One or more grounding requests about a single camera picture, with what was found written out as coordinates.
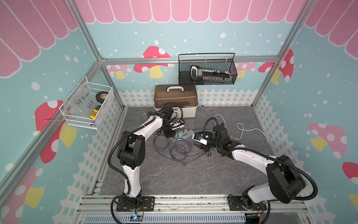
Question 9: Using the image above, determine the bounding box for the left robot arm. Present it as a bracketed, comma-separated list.
[107, 102, 185, 211]

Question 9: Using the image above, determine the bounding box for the pink usb charger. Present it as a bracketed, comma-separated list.
[181, 129, 188, 136]

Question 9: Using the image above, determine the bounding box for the grey power strip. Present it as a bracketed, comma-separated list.
[173, 129, 195, 142]

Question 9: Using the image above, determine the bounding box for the black wire mesh basket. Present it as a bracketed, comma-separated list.
[178, 53, 237, 85]

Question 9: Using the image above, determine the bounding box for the white box brown lid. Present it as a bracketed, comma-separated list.
[154, 85, 199, 118]

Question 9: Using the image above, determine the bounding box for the clear wall bin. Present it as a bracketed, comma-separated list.
[59, 77, 114, 130]

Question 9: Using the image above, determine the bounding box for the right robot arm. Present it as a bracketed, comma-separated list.
[192, 117, 318, 210]

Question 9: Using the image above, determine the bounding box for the black tape roll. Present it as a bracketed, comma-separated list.
[96, 91, 109, 104]

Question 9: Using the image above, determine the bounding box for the socket set in basket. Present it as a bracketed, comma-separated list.
[189, 66, 233, 84]

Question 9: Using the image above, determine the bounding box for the yellow tool in bin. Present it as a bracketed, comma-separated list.
[90, 105, 101, 119]

